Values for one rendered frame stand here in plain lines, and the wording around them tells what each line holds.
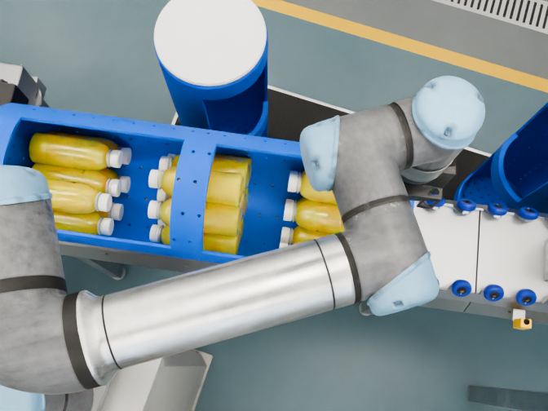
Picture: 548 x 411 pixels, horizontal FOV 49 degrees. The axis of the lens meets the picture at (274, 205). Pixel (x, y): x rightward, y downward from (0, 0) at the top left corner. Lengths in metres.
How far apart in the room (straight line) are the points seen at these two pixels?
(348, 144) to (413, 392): 1.85
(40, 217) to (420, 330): 1.94
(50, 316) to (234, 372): 1.78
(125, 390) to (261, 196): 0.54
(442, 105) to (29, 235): 0.44
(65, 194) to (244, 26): 0.60
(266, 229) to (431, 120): 0.84
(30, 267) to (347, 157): 0.33
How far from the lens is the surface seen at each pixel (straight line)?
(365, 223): 0.61
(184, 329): 0.59
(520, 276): 1.56
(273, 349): 2.35
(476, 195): 2.41
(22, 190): 0.65
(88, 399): 1.18
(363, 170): 0.62
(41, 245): 0.64
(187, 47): 1.52
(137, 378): 1.22
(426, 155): 0.67
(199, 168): 1.18
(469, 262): 1.52
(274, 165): 1.40
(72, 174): 1.39
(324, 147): 0.63
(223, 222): 1.24
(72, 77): 2.76
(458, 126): 0.64
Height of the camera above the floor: 2.34
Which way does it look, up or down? 75 degrees down
